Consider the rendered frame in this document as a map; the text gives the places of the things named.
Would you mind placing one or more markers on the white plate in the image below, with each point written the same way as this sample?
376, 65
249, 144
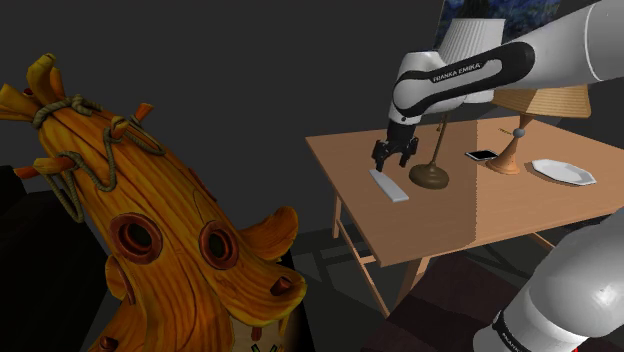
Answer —
563, 171

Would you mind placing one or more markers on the wooden table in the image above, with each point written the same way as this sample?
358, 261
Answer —
438, 224

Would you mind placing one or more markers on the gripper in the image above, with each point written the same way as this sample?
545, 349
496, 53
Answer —
400, 132

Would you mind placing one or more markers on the white flat bar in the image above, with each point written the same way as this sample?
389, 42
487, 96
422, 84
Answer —
389, 186

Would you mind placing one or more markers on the table lamp with wooden shade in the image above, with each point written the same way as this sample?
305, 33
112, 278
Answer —
551, 101

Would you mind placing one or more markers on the orange wooden tree trunk figure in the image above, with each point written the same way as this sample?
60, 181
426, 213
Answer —
161, 219

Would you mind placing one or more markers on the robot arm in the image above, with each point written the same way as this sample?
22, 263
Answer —
560, 48

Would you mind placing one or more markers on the table lamp with white shade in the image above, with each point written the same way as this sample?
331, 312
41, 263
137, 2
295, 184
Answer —
429, 176

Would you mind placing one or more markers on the black phone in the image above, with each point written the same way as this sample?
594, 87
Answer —
481, 155

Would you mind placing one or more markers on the blue wall picture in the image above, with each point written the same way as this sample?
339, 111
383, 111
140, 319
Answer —
526, 14

